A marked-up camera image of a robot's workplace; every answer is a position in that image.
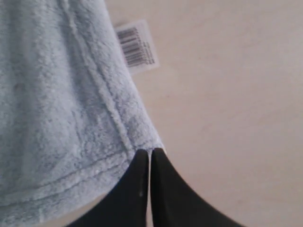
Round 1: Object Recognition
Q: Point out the white barcode tag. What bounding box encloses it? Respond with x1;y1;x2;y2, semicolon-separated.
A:
115;19;160;75

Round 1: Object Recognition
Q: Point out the light blue fleece towel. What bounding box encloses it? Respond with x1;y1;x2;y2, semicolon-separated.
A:
0;0;162;227

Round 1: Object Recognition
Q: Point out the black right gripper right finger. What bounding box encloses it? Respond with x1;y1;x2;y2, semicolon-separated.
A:
150;148;242;227

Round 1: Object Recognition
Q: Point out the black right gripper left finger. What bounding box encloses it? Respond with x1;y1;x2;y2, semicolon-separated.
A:
68;149;149;227

